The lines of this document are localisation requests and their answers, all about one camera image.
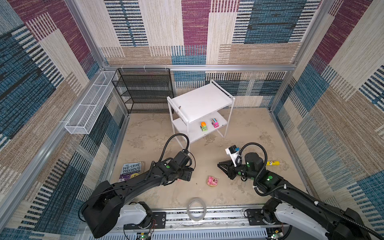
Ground clear tape roll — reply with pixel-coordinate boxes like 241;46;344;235
187;198;207;222

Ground treehouse book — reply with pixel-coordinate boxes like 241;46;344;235
119;162;145;182

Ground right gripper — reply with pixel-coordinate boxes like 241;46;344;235
217;159;257;181

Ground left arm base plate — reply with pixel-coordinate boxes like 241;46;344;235
124;212;167;230

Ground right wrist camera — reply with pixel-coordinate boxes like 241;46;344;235
225;145;242;167

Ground white two-tier shelf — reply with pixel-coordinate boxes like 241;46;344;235
167;80;236;143

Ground white wire basket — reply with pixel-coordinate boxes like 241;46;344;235
65;71;115;135

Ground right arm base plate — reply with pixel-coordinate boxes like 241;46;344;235
243;209;289;227

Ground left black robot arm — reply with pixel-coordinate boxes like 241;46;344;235
79;133;194;239

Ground black wire rack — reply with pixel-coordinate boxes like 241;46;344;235
112;68;174;114

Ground pink bear donut toy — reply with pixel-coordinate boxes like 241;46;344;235
207;176;218;187

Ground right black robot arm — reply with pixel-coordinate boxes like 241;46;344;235
218;143;384;240

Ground green toy car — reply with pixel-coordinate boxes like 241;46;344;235
200;122;208;132

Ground pink toy truck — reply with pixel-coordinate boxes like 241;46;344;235
212;118;220;129

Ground yellow tube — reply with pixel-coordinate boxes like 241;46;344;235
267;161;280;166

